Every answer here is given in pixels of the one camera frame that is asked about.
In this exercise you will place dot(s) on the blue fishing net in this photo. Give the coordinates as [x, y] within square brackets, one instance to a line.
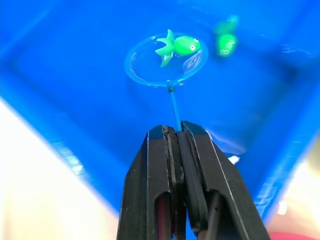
[191, 63]

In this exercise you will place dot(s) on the green toy fish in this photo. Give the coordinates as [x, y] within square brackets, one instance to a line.
[226, 41]
[185, 46]

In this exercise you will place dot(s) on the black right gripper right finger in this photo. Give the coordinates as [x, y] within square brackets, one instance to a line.
[220, 200]

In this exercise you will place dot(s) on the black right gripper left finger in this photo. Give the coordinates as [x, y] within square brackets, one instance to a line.
[150, 187]

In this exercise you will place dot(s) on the pink plastic bucket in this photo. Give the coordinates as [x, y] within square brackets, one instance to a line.
[295, 237]

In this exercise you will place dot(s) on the blue plastic tub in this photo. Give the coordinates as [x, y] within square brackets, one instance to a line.
[75, 62]

